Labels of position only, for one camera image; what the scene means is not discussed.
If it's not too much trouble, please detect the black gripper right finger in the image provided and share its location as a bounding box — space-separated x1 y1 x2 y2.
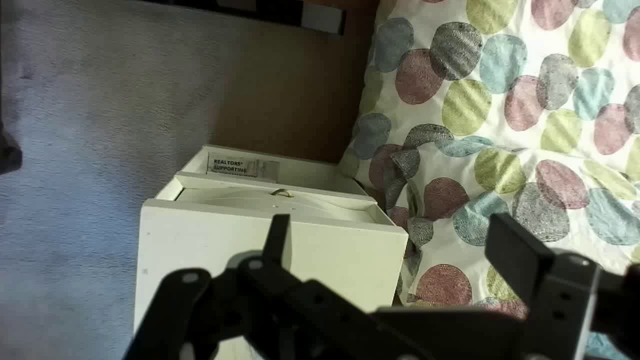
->
485 214 640 360

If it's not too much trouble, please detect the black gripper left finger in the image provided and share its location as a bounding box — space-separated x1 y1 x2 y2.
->
123 214 428 360

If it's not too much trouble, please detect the white open box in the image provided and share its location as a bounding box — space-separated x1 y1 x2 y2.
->
133 146 406 360

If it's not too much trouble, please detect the polka dot bed cover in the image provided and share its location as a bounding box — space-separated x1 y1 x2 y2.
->
339 0 640 315

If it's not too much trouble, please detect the brown wooden headboard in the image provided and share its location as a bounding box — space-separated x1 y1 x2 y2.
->
210 0 377 161

